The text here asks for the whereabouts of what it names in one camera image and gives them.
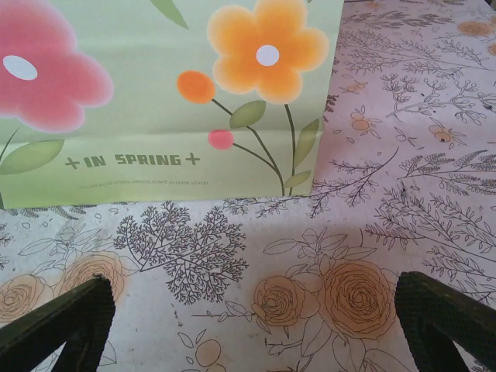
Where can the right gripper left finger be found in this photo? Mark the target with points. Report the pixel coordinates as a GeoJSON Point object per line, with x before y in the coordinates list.
{"type": "Point", "coordinates": [83, 310]}

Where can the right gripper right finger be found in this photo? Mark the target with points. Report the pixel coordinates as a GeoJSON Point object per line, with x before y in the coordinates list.
{"type": "Point", "coordinates": [430, 310]}

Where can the illustrated paper gift bag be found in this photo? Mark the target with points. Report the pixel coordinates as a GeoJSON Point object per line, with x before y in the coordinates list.
{"type": "Point", "coordinates": [155, 116]}

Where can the floral print tablecloth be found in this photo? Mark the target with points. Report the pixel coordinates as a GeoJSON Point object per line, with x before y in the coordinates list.
{"type": "Point", "coordinates": [271, 232]}

